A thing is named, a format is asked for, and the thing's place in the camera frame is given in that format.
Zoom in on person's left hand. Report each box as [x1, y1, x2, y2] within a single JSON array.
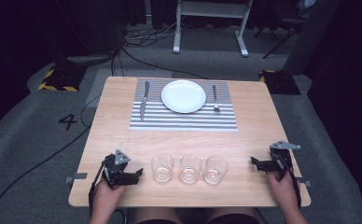
[[90, 178, 128, 219]]

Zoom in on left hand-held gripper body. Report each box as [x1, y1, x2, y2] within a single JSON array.
[[102, 149, 132, 189]]

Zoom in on person's right hand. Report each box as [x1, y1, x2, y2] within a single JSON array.
[[267, 170, 300, 214]]

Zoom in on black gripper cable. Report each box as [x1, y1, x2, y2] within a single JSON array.
[[281, 155, 302, 209], [88, 162, 106, 217]]

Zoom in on white round plate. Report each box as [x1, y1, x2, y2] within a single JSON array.
[[160, 79, 207, 115]]

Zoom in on person's legs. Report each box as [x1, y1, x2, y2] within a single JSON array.
[[132, 206, 261, 224]]

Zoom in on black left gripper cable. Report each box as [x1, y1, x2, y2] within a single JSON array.
[[88, 162, 106, 217]]

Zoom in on clear drinking glass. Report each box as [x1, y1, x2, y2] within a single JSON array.
[[150, 153, 174, 183], [178, 154, 203, 185], [202, 155, 230, 186]]

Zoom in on white metal desk frame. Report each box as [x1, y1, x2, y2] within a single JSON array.
[[173, 0, 254, 58]]

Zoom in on grey metal table bracket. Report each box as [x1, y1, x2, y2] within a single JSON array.
[[296, 177, 313, 189], [64, 172, 89, 184]]

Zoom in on grey striped placemat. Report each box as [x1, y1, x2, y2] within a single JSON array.
[[129, 77, 239, 133]]

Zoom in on black tripod stand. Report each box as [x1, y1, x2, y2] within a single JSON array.
[[253, 12, 304, 60]]

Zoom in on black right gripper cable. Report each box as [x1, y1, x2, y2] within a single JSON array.
[[281, 155, 302, 209]]

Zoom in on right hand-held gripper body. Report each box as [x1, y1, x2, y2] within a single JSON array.
[[269, 140, 302, 182]]

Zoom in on bundle of floor cables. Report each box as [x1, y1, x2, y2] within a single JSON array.
[[122, 18, 183, 49]]

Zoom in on silver fork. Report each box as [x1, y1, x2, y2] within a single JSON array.
[[212, 84, 221, 113]]

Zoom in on silver table knife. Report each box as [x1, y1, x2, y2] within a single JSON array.
[[139, 80, 150, 122]]

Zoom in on long black floor cable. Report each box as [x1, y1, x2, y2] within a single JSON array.
[[0, 92, 103, 222]]

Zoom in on black base with hazard stripes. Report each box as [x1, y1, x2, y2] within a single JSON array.
[[37, 62, 88, 93], [258, 69, 302, 96]]

